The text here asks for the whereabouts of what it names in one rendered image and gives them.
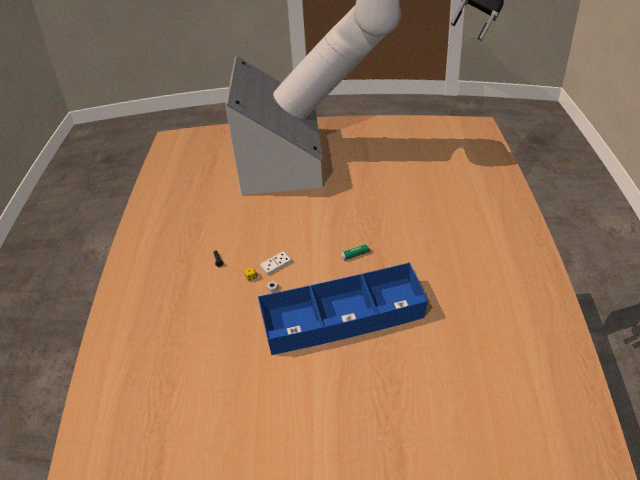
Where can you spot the white domino tile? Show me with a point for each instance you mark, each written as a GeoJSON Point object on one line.
{"type": "Point", "coordinates": [275, 263]}

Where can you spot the green battery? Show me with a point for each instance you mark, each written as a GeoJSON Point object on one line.
{"type": "Point", "coordinates": [354, 252]}

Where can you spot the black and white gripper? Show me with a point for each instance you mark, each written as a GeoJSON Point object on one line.
{"type": "Point", "coordinates": [486, 6]}

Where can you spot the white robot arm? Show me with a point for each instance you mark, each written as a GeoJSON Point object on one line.
{"type": "Point", "coordinates": [336, 55]}

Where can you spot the yellow die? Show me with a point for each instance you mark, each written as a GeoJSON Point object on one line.
{"type": "Point", "coordinates": [250, 274]}

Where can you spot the blue three-compartment bin rack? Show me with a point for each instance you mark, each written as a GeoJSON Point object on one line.
{"type": "Point", "coordinates": [344, 308]}

